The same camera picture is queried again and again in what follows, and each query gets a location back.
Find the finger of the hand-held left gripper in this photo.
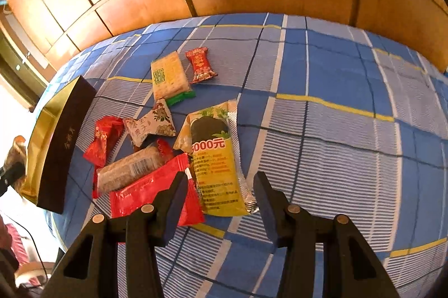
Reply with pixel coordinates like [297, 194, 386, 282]
[0, 161, 26, 196]

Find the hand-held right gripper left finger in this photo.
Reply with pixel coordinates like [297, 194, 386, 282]
[41, 171, 190, 298]

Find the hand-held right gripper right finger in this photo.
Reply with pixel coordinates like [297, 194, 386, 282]
[253, 171, 400, 298]

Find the large red snack packet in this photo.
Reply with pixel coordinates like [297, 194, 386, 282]
[109, 154, 206, 227]

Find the yellow green snack packet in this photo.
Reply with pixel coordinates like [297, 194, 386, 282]
[173, 99, 260, 217]

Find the brown bar clear packet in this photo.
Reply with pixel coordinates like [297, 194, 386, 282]
[96, 139, 175, 197]

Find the dark gift box gold inside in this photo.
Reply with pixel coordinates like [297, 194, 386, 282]
[20, 75, 97, 215]

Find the white floral snack packet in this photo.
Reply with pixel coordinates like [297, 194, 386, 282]
[123, 99, 177, 148]

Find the small plain red packet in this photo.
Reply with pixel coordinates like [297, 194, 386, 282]
[83, 116, 125, 167]

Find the red striped cloth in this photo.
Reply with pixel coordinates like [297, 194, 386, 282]
[0, 216, 31, 267]

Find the blue plaid bed sheet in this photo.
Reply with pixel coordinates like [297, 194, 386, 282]
[33, 13, 448, 298]

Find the dark wooden door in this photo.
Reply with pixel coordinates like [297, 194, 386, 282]
[0, 34, 47, 107]

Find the green cracker packet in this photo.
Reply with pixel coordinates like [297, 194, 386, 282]
[151, 51, 196, 106]

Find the red patterned candy packet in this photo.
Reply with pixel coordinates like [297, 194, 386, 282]
[185, 47, 218, 85]

